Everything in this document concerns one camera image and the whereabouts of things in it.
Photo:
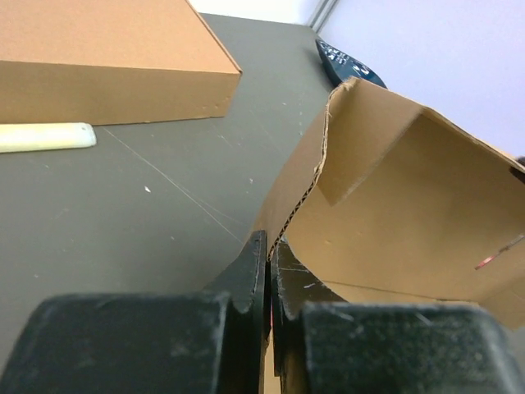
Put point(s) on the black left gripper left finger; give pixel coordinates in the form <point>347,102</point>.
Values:
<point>208,341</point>

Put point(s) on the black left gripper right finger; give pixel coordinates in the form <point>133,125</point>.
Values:
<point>325,344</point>

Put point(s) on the brown cardboard box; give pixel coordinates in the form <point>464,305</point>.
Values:
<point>387,202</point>
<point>111,63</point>

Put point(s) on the yellow white marker pen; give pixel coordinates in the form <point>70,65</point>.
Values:
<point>16,138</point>

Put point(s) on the folded brown cardboard box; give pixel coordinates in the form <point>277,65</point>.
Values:
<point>111,63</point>

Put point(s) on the dark blue crumpled bag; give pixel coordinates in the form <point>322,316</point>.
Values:
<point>340,66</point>

